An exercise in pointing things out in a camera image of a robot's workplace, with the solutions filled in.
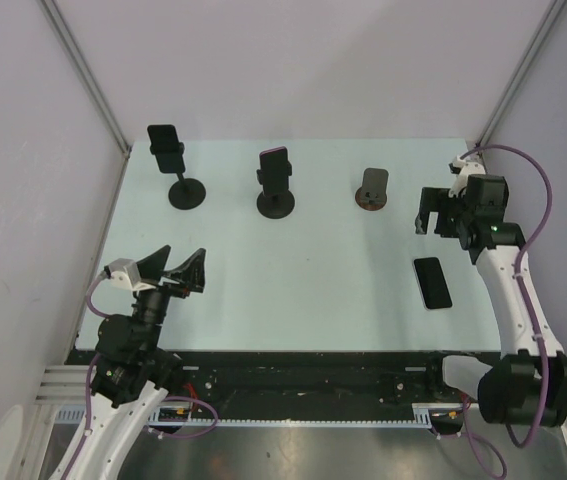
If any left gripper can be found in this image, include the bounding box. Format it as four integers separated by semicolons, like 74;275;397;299
133;245;205;351

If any black phone stand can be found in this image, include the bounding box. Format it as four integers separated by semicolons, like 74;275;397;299
150;141;206;210
256;167;295;219

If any purple-edged phone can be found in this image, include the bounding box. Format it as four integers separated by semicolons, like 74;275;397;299
257;147;291;197

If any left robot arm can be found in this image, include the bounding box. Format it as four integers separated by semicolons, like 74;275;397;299
52;245;206;479

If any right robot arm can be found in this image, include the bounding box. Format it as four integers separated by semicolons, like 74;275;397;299
415;174;567;427

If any brown-based phone stand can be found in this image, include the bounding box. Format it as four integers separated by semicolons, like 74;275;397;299
355;167;389;211

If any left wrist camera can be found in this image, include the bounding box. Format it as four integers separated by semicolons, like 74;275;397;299
103;258;155;293

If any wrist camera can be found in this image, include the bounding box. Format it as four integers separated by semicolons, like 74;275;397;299
103;258;155;293
448;156;486;198

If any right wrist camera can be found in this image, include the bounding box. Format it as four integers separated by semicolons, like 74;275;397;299
448;156;486;198

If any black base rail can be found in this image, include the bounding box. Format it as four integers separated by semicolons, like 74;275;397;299
65;349;547;419

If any right aluminium frame post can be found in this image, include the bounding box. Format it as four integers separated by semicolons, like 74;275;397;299
469;0;567;147

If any aluminium frame post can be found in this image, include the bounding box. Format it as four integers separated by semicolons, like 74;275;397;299
37;0;131;158
469;0;567;147

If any white cable duct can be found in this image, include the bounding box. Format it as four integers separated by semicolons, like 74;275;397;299
55;403;469;429

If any left aluminium frame post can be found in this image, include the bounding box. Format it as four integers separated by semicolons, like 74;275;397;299
37;0;131;158

